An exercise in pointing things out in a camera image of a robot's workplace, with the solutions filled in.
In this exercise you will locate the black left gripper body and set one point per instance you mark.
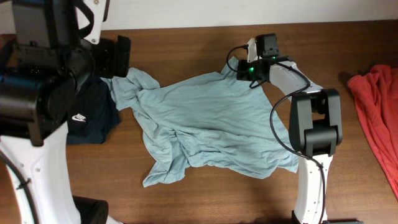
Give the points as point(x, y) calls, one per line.
point(112, 60)

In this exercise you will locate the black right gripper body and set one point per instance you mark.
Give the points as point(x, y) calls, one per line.
point(249, 71)

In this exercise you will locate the dark navy garment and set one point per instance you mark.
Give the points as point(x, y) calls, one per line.
point(93, 115)

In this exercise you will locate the light blue t-shirt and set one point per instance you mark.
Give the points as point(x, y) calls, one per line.
point(208, 120)

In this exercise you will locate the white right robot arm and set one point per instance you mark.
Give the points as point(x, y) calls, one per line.
point(315, 126)

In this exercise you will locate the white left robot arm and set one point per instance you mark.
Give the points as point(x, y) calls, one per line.
point(56, 49)

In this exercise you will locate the red garment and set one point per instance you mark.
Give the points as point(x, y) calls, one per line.
point(375, 99)

